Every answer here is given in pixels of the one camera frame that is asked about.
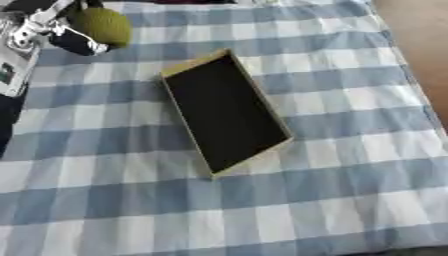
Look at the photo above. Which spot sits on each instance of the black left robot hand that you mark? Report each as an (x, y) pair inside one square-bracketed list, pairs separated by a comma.
[(74, 42)]

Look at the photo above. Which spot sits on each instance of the olive green round toy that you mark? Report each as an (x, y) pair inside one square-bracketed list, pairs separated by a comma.
[(106, 26)]

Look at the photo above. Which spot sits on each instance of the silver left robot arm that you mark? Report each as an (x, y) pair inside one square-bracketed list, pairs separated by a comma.
[(10, 71)]

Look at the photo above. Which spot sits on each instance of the tan box with black inside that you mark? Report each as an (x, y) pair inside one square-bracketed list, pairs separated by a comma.
[(224, 110)]

